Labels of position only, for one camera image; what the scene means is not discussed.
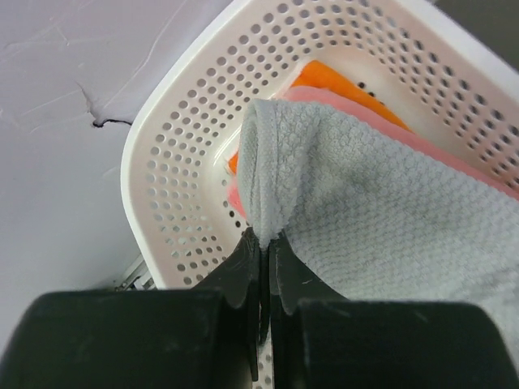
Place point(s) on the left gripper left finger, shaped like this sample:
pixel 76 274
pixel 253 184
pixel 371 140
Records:
pixel 237 279

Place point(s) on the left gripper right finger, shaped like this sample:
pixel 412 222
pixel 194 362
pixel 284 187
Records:
pixel 300 319

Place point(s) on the white green towel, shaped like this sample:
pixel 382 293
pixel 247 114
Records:
pixel 384 259

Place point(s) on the pink patterned towel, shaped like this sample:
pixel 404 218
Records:
pixel 314 154

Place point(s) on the orange fox pattern towel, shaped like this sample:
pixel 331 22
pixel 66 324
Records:
pixel 317 82

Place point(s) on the white perforated plastic basket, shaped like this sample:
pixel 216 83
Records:
pixel 181 158

